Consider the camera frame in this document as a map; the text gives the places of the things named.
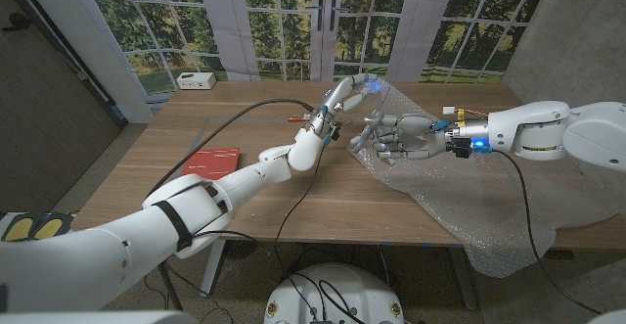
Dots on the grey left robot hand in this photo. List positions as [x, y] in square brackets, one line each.
[337, 101]

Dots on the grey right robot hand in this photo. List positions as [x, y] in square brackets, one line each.
[415, 135]

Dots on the clear bubble wrap sheet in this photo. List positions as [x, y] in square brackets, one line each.
[464, 197]

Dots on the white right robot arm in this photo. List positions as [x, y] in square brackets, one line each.
[562, 133]

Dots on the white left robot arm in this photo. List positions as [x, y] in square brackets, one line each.
[171, 231]

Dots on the red notebook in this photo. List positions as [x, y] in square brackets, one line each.
[215, 162]

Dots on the printed window forest backdrop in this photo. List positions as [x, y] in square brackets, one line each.
[274, 20]

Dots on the white power strip box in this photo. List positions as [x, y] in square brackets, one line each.
[195, 81]

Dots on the white table leg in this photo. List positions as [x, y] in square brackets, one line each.
[462, 285]
[210, 270]

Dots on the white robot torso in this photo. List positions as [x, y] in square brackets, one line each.
[362, 290]

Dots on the yellow black foot pedal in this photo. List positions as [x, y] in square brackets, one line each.
[49, 228]
[18, 228]

